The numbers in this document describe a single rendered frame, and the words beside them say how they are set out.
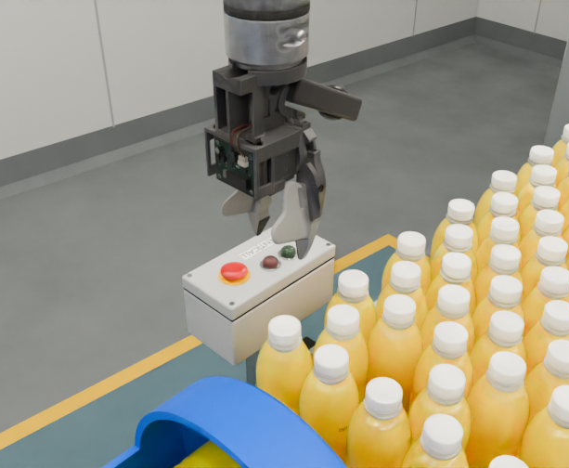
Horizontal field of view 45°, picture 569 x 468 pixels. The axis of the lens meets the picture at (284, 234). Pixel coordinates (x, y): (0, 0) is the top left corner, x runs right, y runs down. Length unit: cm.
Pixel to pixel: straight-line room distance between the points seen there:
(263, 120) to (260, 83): 4
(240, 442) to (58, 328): 212
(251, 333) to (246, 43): 44
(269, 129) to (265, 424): 27
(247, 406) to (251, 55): 29
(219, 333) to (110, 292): 184
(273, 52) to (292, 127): 8
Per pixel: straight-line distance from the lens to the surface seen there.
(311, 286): 98
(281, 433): 56
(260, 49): 60
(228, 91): 62
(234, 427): 56
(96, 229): 313
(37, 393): 242
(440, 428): 74
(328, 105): 69
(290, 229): 69
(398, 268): 93
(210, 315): 92
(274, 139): 63
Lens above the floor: 166
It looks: 34 degrees down
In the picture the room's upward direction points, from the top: straight up
